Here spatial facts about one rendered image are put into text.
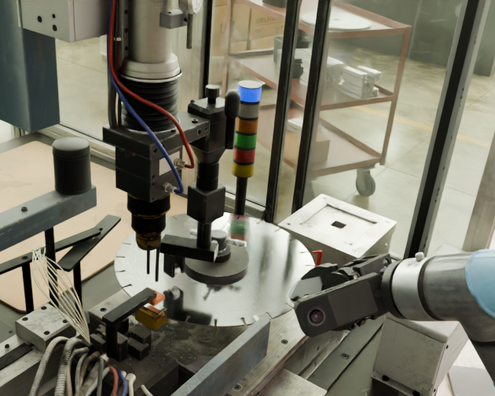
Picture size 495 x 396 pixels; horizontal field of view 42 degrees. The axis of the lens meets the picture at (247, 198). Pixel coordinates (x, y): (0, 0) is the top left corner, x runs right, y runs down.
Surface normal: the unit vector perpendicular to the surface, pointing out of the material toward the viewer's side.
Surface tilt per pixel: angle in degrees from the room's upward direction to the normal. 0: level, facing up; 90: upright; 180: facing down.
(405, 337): 90
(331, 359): 0
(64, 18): 90
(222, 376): 90
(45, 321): 0
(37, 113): 90
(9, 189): 0
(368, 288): 61
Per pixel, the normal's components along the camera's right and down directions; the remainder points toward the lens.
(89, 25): 0.82, 0.33
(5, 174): 0.08, -0.88
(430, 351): -0.57, 0.35
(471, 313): -0.59, 0.56
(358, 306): 0.08, -0.02
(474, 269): -0.72, -0.51
